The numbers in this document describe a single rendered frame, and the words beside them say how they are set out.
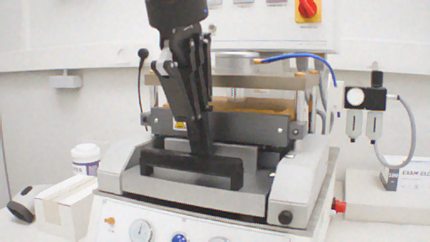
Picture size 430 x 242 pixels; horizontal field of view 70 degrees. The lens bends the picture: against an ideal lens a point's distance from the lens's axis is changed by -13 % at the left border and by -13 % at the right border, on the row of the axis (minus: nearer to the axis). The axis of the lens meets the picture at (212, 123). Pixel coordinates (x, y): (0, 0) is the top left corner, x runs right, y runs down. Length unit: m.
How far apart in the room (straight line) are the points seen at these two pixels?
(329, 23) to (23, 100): 1.51
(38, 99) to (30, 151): 0.29
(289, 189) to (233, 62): 0.24
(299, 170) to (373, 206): 0.47
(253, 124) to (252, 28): 0.29
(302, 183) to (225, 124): 0.16
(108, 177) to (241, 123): 0.22
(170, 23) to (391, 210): 0.70
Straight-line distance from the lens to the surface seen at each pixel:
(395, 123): 1.18
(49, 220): 0.83
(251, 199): 0.44
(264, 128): 0.51
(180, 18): 0.41
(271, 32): 0.74
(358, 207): 0.90
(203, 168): 0.45
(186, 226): 0.49
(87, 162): 1.00
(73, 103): 1.59
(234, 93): 0.61
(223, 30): 0.77
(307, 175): 0.45
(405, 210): 0.92
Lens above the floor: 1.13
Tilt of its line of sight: 10 degrees down
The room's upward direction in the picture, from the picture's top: straight up
